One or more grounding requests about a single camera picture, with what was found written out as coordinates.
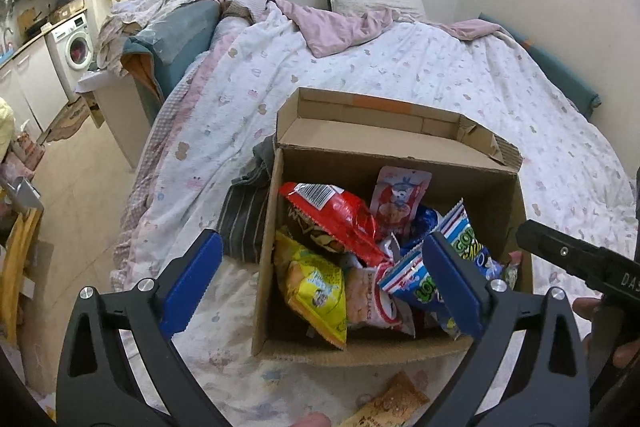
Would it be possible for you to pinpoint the blue Lonely God snack bag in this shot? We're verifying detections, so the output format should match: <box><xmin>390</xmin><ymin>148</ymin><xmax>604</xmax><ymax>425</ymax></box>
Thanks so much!
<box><xmin>380</xmin><ymin>202</ymin><xmax>503</xmax><ymax>339</ymax></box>

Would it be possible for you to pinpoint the pink white round-logo snack bag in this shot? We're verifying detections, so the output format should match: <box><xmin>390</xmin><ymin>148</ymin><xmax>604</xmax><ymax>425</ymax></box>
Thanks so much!
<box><xmin>344</xmin><ymin>263</ymin><xmax>416</xmax><ymax>338</ymax></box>

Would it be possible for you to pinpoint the pink cartoon snack packet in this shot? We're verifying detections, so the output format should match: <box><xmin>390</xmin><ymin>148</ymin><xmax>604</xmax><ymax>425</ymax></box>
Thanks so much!
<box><xmin>370</xmin><ymin>166</ymin><xmax>432</xmax><ymax>241</ymax></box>

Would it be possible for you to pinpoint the red snack bag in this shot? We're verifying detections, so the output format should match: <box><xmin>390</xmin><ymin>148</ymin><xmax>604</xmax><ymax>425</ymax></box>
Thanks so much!
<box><xmin>279</xmin><ymin>182</ymin><xmax>393</xmax><ymax>267</ymax></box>

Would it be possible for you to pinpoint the yellow snack bag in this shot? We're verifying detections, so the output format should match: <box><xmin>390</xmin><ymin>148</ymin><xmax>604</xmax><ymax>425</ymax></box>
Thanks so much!
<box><xmin>272</xmin><ymin>231</ymin><xmax>348</xmax><ymax>350</ymax></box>

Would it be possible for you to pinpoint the person's right hand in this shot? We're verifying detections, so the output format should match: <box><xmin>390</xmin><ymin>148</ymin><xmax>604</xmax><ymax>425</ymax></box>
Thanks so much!
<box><xmin>572</xmin><ymin>297</ymin><xmax>640</xmax><ymax>369</ymax></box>

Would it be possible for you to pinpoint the person's left hand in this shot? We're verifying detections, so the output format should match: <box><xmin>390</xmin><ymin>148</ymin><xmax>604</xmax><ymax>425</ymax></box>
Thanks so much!
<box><xmin>290</xmin><ymin>412</ymin><xmax>332</xmax><ymax>427</ymax></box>

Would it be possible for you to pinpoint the dark plaid cloth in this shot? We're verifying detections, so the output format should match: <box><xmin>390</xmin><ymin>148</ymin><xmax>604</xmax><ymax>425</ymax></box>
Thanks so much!
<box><xmin>217</xmin><ymin>134</ymin><xmax>276</xmax><ymax>263</ymax></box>

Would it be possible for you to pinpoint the brown cracker packet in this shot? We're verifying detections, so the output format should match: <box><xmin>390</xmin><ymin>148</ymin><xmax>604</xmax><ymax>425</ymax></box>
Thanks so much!
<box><xmin>340</xmin><ymin>372</ymin><xmax>430</xmax><ymax>427</ymax></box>

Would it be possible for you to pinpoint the brown cardboard box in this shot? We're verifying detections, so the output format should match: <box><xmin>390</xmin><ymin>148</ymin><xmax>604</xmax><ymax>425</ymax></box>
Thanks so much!
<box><xmin>252</xmin><ymin>88</ymin><xmax>525</xmax><ymax>367</ymax></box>

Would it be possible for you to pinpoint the white washing machine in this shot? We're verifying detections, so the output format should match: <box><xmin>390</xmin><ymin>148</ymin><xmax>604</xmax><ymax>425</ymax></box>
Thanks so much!
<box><xmin>46</xmin><ymin>11</ymin><xmax>93</xmax><ymax>102</ymax></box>

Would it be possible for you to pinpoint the pink blanket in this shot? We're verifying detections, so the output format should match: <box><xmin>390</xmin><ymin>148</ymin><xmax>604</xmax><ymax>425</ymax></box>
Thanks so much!
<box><xmin>273</xmin><ymin>0</ymin><xmax>506</xmax><ymax>58</ymax></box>

